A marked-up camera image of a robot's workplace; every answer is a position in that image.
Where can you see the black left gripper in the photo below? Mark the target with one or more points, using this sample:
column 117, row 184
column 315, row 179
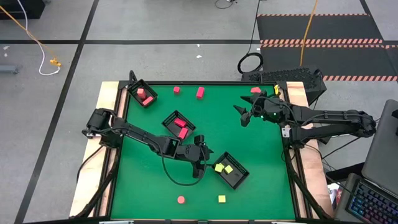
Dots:
column 194, row 154

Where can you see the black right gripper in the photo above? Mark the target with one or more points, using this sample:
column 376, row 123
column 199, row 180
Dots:
column 270, row 112

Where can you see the long red block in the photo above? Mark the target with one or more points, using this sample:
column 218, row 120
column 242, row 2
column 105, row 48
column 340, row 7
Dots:
column 200, row 92

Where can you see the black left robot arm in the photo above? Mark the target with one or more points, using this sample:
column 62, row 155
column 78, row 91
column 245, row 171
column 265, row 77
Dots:
column 140, row 133

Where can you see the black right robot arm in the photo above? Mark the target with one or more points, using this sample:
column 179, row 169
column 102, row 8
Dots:
column 335, row 119

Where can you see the red foam block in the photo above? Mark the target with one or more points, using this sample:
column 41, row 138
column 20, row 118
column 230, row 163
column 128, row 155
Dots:
column 255, row 90

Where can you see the black slotted plastic basket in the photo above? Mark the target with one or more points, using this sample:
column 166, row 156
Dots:
column 169, row 124
column 133, row 89
column 236, row 175

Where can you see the white mounting plate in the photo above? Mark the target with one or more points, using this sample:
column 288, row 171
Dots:
column 285, row 132

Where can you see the orange-red foam cylinder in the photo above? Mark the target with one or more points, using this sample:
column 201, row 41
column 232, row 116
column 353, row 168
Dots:
column 181, row 199

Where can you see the black perforated box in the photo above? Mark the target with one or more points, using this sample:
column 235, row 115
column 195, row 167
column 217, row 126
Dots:
column 295, row 74

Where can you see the small red cube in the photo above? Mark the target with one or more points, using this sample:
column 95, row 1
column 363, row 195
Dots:
column 176, row 90

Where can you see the wooden side board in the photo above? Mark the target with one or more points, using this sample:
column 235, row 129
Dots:
column 312, row 174
column 90, row 174

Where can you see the black mat orange stripes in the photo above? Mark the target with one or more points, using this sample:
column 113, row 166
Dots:
column 342, row 28

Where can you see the small printed box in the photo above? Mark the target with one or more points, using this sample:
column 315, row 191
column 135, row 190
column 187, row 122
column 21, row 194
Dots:
column 335, row 193

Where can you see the grey laptop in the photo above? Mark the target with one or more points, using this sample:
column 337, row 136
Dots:
column 382, row 149

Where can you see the backlit keyboard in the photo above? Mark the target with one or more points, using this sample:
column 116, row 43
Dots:
column 370, row 205

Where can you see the grey floor object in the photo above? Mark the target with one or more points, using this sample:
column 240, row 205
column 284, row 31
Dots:
column 7, row 69

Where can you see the black floor box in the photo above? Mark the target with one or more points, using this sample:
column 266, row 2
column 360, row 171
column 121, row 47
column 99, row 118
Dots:
column 21, row 7

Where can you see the black table frame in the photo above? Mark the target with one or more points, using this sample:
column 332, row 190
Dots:
column 211, row 83

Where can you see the black frame strut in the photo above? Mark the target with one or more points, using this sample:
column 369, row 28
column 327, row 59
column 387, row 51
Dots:
column 99, row 188
column 308, row 194

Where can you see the black corner bracket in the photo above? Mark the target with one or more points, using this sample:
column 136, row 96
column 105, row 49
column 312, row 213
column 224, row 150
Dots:
column 132, row 77

